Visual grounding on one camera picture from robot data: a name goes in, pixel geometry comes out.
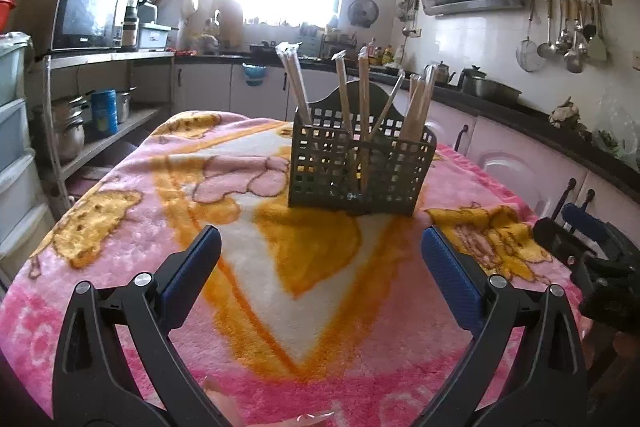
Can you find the blue canister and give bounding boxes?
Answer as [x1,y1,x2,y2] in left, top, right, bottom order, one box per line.
[91,89,120,137]

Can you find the group of chopsticks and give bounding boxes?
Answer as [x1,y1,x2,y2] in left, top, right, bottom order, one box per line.
[276,41,441,202]

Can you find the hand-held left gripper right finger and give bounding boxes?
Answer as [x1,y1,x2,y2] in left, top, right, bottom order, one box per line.
[415,226,588,427]

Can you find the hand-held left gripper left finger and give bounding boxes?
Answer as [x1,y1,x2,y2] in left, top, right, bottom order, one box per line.
[52,225,236,427]

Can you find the black blender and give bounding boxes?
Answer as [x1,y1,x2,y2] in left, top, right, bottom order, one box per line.
[121,0,153,50]

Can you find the steel pot with lid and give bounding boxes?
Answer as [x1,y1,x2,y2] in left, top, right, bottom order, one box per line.
[460,66,523,104]

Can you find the blue hanging bin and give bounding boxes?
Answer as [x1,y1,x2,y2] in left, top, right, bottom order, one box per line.
[242,63,269,88]

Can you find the black wok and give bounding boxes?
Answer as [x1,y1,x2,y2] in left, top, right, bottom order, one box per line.
[248,41,281,58]

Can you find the steel kettle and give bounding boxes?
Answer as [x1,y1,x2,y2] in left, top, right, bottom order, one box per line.
[432,61,459,86]

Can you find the black dish rack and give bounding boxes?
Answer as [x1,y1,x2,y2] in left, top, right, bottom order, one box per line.
[322,32,359,58]

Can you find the row of hanging kitchen utensils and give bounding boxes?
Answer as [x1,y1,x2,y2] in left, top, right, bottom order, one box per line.
[516,0,609,74]

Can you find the metal shelf rack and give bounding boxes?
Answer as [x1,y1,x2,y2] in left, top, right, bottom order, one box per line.
[32,49,176,208]

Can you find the clear plastic bag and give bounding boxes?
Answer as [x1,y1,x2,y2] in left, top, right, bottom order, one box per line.
[592,92,639,153]

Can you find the grey-blue plastic container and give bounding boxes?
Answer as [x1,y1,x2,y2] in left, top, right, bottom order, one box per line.
[136,23,174,52]

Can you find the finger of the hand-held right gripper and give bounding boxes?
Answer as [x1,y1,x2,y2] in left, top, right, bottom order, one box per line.
[560,202,640,261]
[532,217,597,274]

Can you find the pink printed blanket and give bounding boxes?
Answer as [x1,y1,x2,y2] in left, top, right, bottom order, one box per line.
[0,109,587,427]

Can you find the stack of steel pots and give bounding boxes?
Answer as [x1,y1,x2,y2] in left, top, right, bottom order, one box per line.
[32,96,91,163]

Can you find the dark perforated utensil basket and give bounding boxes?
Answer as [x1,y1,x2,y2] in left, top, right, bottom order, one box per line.
[287,83,439,217]

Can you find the person's left hand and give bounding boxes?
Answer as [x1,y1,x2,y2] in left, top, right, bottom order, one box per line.
[202,374,347,427]

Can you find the white kitchen base cabinets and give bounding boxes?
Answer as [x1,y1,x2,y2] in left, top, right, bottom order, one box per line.
[172,57,640,238]

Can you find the bunch of small hanging tools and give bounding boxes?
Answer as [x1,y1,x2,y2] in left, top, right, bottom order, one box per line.
[400,0,422,38]

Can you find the small black fan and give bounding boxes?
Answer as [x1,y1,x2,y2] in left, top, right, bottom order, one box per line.
[347,0,380,29]

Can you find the beige cutting board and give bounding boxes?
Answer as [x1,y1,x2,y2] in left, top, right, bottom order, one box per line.
[210,0,245,48]

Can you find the pastel plastic drawer tower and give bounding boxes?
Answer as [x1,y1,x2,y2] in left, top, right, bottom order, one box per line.
[0,32,56,279]

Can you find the small steel pot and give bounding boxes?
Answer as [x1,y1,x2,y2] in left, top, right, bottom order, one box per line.
[116,88,137,123]

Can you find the cluster of condiment bottles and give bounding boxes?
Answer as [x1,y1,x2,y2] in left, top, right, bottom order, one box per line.
[367,39,406,68]

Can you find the black microwave oven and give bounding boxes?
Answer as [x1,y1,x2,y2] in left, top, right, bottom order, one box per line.
[50,0,126,53]

